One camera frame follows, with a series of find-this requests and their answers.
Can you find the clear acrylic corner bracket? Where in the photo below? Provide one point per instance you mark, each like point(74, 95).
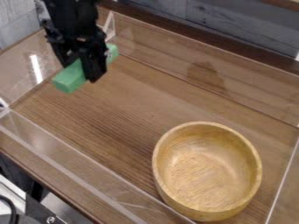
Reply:
point(108, 27)

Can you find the green rectangular block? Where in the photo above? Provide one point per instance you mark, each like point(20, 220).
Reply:
point(69, 78)

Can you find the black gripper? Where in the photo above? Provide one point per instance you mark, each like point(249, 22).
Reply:
point(73, 20)

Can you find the brown wooden bowl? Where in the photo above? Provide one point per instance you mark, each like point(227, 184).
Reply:
point(207, 170)

